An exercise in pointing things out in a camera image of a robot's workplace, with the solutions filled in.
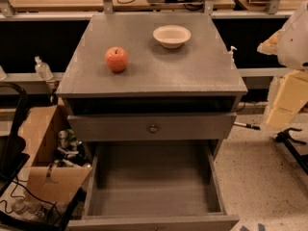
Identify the grey wooden drawer cabinet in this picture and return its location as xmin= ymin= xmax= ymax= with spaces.
xmin=57 ymin=13 xmax=246 ymax=153

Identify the cardboard box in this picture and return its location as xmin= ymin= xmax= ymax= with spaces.
xmin=20 ymin=106 xmax=91 ymax=202

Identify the red apple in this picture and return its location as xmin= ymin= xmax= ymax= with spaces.
xmin=105 ymin=47 xmax=128 ymax=73

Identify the grey top drawer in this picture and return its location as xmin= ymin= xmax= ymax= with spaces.
xmin=68 ymin=113 xmax=236 ymax=141

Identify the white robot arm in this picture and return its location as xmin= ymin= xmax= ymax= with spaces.
xmin=257 ymin=1 xmax=308 ymax=130

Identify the black chair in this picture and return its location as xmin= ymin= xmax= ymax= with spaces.
xmin=0 ymin=82 xmax=30 ymax=196

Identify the grey drawer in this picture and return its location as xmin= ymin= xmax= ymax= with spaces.
xmin=68 ymin=141 xmax=240 ymax=231
xmin=68 ymin=113 xmax=236 ymax=141

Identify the black tripod stand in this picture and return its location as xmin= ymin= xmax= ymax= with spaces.
xmin=233 ymin=121 xmax=308 ymax=175

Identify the black cable on floor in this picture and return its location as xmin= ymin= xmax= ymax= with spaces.
xmin=0 ymin=173 xmax=65 ymax=226

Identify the white pump bottle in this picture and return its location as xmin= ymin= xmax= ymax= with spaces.
xmin=228 ymin=45 xmax=238 ymax=63

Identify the clear sanitizer bottle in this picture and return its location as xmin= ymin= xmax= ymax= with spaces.
xmin=35 ymin=56 xmax=53 ymax=81

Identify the white bowl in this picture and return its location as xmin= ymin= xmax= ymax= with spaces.
xmin=153 ymin=25 xmax=192 ymax=49

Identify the clutter inside cardboard box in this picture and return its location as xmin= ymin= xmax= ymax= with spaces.
xmin=53 ymin=129 xmax=91 ymax=167

